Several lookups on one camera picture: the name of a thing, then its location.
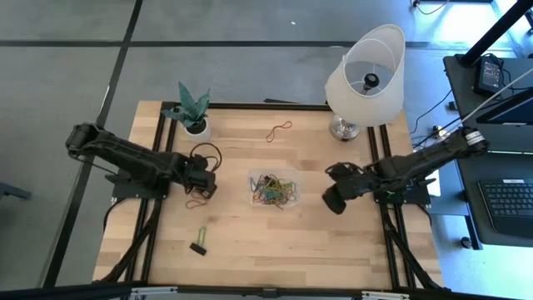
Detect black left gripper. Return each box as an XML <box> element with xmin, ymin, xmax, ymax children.
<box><xmin>184</xmin><ymin>154</ymin><xmax>219</xmax><ymax>200</ymax></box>

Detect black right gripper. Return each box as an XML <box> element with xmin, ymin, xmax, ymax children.
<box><xmin>321</xmin><ymin>166</ymin><xmax>376</xmax><ymax>216</ymax></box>

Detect rubber bands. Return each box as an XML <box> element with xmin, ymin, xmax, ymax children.
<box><xmin>265</xmin><ymin>120</ymin><xmax>294</xmax><ymax>144</ymax></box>

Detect clear plastic bin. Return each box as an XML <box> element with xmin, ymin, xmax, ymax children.
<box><xmin>245</xmin><ymin>167</ymin><xmax>302</xmax><ymax>210</ymax></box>

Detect snake plant in white pot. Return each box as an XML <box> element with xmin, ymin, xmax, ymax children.
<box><xmin>161</xmin><ymin>80</ymin><xmax>212</xmax><ymax>142</ymax></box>

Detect white shade silver table lamp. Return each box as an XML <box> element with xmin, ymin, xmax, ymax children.
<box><xmin>324</xmin><ymin>23</ymin><xmax>406</xmax><ymax>143</ymax></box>

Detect white power strip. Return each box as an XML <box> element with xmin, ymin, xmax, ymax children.
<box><xmin>430</xmin><ymin>124</ymin><xmax>451</xmax><ymax>140</ymax></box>

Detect black desk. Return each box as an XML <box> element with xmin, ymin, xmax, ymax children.
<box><xmin>454</xmin><ymin>148</ymin><xmax>533</xmax><ymax>248</ymax></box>
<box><xmin>441</xmin><ymin>52</ymin><xmax>533</xmax><ymax>153</ymax></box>

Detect black crossbar with silver brackets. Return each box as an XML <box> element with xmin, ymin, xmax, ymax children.
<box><xmin>0</xmin><ymin>281</ymin><xmax>533</xmax><ymax>300</ymax></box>

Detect black keyboard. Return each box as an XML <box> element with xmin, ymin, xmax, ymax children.
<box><xmin>477</xmin><ymin>177</ymin><xmax>533</xmax><ymax>240</ymax></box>

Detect black power adapter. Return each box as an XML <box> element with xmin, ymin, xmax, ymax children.
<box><xmin>473</xmin><ymin>55</ymin><xmax>504</xmax><ymax>95</ymax></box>

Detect grey furniture leg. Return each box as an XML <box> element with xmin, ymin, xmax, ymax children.
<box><xmin>0</xmin><ymin>180</ymin><xmax>33</xmax><ymax>202</ymax></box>

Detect black computer monitor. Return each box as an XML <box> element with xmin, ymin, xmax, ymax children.
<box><xmin>475</xmin><ymin>86</ymin><xmax>533</xmax><ymax>127</ymax></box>

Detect black support pole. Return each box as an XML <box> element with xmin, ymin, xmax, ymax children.
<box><xmin>457</xmin><ymin>0</ymin><xmax>533</xmax><ymax>68</ymax></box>

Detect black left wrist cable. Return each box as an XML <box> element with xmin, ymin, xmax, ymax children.
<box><xmin>188</xmin><ymin>142</ymin><xmax>223</xmax><ymax>173</ymax></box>

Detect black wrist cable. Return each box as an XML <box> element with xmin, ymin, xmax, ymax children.
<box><xmin>324</xmin><ymin>162</ymin><xmax>364</xmax><ymax>178</ymax></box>
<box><xmin>188</xmin><ymin>142</ymin><xmax>223</xmax><ymax>173</ymax></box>

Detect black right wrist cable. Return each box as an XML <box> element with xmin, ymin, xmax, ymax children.
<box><xmin>324</xmin><ymin>162</ymin><xmax>364</xmax><ymax>178</ymax></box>

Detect black extrusion table frame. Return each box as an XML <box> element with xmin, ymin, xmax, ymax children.
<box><xmin>92</xmin><ymin>99</ymin><xmax>451</xmax><ymax>293</ymax></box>

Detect white cable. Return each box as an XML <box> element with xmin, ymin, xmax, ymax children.
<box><xmin>456</xmin><ymin>66</ymin><xmax>533</xmax><ymax>126</ymax></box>

